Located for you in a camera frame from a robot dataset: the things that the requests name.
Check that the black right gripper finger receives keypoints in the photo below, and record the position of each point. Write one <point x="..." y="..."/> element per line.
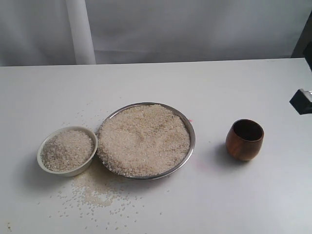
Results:
<point x="302" y="102"/>

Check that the brown wooden cup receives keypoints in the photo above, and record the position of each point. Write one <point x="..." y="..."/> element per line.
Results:
<point x="244" y="139"/>

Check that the large steel rice plate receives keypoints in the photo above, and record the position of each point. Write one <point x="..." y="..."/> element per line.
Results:
<point x="145" y="141"/>

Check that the spilled rice grains on table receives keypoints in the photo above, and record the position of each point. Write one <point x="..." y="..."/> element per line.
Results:
<point x="90" y="186"/>

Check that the small white ceramic bowl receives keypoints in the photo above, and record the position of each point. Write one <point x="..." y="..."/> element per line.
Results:
<point x="68" y="151"/>

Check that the dark object at right edge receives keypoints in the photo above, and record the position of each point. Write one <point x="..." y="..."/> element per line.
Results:
<point x="303" y="48"/>

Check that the white pole behind table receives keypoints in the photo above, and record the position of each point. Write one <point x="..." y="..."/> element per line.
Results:
<point x="81" y="33"/>

